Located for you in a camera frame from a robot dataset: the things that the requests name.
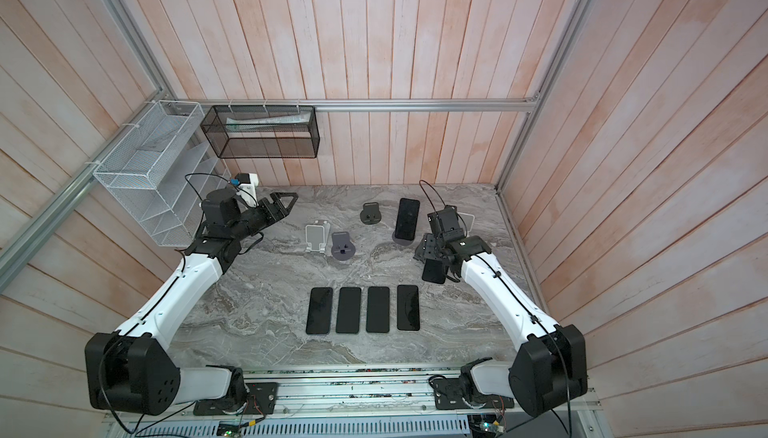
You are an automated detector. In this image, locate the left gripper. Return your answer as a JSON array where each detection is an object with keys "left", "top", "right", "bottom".
[{"left": 230, "top": 192, "right": 299, "bottom": 240}]

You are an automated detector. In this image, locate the white folding phone stand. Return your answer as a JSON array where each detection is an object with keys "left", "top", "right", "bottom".
[{"left": 458, "top": 212, "right": 475, "bottom": 234}]

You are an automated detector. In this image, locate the white phone front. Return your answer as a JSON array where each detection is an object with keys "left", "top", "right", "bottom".
[{"left": 397, "top": 285, "right": 420, "bottom": 331}]

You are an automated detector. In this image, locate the dark grey phone stand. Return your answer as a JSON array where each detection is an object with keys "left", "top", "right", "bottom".
[{"left": 360, "top": 202, "right": 382, "bottom": 225}]

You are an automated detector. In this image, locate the black phone stand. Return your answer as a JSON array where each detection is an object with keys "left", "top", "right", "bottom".
[{"left": 366, "top": 286, "right": 390, "bottom": 333}]

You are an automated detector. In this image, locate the green phone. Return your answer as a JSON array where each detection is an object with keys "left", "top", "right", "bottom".
[{"left": 335, "top": 287, "right": 362, "bottom": 334}]

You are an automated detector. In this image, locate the blue phone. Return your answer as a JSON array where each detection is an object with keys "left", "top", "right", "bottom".
[{"left": 305, "top": 287, "right": 333, "bottom": 335}]

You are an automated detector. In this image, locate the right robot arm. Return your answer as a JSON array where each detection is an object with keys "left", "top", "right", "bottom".
[{"left": 415, "top": 205, "right": 588, "bottom": 417}]

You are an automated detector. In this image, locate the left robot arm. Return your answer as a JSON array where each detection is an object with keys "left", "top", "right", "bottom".
[{"left": 84, "top": 188, "right": 298, "bottom": 416}]

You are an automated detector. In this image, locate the purple phone rear stand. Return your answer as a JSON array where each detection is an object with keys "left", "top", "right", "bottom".
[{"left": 393, "top": 198, "right": 420, "bottom": 242}]

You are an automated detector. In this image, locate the grey round stand base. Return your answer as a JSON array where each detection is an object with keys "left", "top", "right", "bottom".
[{"left": 331, "top": 231, "right": 356, "bottom": 261}]

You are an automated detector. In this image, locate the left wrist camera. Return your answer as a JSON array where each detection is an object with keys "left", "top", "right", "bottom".
[{"left": 230, "top": 173, "right": 259, "bottom": 207}]

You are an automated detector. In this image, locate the black wire mesh basket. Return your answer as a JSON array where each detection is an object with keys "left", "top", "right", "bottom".
[{"left": 201, "top": 104, "right": 321, "bottom": 159}]

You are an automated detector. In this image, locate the white wire mesh shelf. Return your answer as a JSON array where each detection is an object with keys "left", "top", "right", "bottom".
[{"left": 94, "top": 101, "right": 230, "bottom": 249}]

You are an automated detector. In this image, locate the aluminium front rail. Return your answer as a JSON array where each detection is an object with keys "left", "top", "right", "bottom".
[{"left": 103, "top": 368, "right": 602, "bottom": 422}]

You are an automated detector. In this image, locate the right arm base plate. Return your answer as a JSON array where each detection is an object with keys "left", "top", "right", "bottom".
[{"left": 427, "top": 375, "right": 515, "bottom": 411}]

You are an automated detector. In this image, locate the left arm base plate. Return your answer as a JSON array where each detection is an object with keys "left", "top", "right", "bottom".
[{"left": 193, "top": 382, "right": 279, "bottom": 416}]

